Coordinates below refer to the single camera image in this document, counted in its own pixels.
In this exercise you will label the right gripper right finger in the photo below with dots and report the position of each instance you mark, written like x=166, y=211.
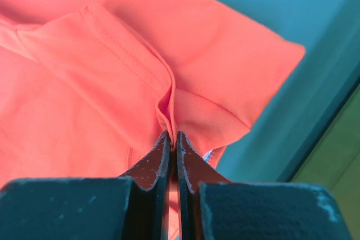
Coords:
x=212, y=207

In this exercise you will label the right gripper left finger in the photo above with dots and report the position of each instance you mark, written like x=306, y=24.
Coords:
x=133, y=205

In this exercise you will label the orange t shirt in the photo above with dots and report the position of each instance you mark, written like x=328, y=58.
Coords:
x=88, y=86

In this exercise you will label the olive green plastic bin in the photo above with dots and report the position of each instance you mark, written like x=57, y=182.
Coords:
x=334, y=162

